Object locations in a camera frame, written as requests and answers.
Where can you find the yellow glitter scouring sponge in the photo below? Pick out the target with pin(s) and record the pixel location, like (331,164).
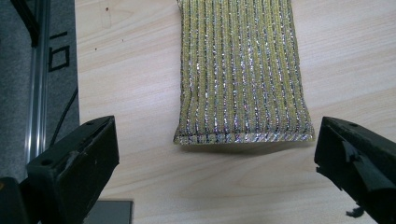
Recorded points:
(239,71)

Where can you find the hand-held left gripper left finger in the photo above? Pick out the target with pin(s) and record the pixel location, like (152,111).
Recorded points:
(77,161)

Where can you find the grey metal plate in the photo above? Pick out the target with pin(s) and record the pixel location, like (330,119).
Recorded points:
(110,212)

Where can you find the aluminium frame rail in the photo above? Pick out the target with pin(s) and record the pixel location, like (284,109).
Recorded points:
(39,87)

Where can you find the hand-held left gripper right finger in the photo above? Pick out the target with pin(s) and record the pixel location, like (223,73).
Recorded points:
(364,161)

